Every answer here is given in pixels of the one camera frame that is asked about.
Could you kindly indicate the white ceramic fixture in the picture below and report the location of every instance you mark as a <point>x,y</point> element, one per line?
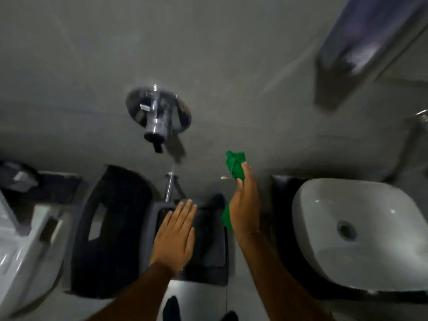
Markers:
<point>23,257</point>

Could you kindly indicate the green cleaning cloth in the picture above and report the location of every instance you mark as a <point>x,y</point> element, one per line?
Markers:
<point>235,168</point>

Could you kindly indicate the chrome wall flush valve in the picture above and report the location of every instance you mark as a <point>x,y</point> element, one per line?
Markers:
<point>156,113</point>

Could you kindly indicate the chrome flush pipe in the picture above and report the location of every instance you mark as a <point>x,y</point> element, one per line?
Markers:
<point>170,186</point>

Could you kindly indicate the person's right fingers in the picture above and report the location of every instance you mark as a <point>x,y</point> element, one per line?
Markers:
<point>248,179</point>

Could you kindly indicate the white sink basin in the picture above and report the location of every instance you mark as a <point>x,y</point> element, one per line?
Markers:
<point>361,230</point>

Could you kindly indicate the person's left little finger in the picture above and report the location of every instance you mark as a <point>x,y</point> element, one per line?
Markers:
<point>166,219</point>

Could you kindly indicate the person's right hand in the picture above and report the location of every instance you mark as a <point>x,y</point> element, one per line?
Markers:
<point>245,210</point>

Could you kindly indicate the person's right forearm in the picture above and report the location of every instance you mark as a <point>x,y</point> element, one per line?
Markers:
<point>276,280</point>

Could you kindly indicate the black shelf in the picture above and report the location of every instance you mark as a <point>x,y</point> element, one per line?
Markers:
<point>40,183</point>

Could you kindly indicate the steel wall dispenser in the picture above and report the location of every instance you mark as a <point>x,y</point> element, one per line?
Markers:
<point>361,46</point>

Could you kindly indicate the person's left forearm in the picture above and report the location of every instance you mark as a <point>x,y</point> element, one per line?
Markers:
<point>132,295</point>

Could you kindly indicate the chrome sink faucet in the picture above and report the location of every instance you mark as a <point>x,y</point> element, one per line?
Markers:
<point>406,147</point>

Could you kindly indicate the person's black shoe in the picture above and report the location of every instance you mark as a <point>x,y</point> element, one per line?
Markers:
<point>230,316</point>
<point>171,309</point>

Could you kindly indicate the person's left thumb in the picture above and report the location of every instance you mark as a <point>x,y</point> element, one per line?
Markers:
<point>190,242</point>

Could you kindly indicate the chrome sink drain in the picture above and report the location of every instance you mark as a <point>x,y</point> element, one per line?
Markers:
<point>346,230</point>

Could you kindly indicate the person's left middle finger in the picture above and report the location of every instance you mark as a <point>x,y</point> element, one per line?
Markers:
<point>185,212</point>

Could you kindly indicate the black toilet seat lid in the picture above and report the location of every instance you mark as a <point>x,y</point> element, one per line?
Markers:
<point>110,237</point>

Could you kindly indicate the person's left hand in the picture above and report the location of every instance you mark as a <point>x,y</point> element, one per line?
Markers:
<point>172,242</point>

